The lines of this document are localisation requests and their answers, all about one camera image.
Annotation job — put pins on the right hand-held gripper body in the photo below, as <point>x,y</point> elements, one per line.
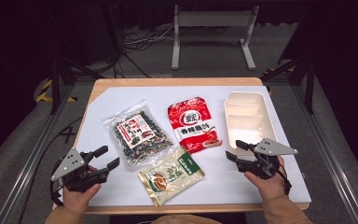
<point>261,166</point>

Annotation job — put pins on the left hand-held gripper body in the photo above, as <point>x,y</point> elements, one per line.
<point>74,174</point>

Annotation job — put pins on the cream compartment box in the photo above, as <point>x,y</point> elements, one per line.
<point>248,121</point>

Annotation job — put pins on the red seasoning packet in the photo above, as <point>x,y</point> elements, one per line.
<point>192,124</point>

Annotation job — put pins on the person's right hand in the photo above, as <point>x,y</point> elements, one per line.
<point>272,188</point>

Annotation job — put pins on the person's left hand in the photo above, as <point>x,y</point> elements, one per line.
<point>76,199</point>

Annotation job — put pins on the white table sheet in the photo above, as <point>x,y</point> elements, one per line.
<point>217,183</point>

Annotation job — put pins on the clear bag of dried mix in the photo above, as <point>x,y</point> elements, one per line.
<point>138,135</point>

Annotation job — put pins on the beige and green packet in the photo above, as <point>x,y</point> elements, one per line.
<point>171,175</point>

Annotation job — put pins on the yellow and black tape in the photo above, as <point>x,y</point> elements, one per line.
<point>45,98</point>

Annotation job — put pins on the black stand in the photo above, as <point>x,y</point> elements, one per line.
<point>309,90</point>
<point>55,87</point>

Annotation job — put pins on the grey metal stand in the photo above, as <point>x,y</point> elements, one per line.
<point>214,18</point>

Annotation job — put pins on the aluminium floor rail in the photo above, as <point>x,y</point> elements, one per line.
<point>326,149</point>
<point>37,149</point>

